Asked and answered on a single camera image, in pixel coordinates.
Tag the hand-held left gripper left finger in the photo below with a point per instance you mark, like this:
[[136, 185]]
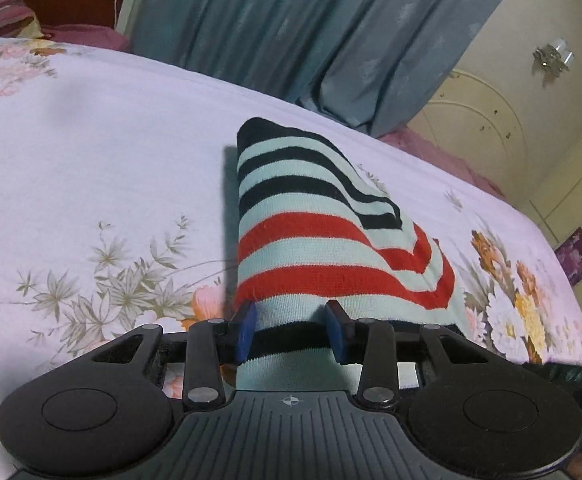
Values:
[[245, 332]]

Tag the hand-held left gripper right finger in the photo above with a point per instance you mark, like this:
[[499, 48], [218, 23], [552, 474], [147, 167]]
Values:
[[333, 332]]

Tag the black red striped sweater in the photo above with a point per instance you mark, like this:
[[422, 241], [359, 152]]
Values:
[[291, 240]]

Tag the floral bed sheet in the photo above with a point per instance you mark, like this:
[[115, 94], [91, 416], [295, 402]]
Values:
[[96, 160]]

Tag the purple picture sticker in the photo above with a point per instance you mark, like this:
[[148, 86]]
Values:
[[576, 257]]

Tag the blue-grey curtain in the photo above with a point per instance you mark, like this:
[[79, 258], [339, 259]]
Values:
[[296, 25]]

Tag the pink cloth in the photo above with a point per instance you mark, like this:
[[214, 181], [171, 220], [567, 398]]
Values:
[[91, 37]]

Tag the cream wardrobe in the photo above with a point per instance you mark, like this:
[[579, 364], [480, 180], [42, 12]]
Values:
[[511, 20]]

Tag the striped pink pillow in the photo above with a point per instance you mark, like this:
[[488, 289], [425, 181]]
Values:
[[6, 17]]

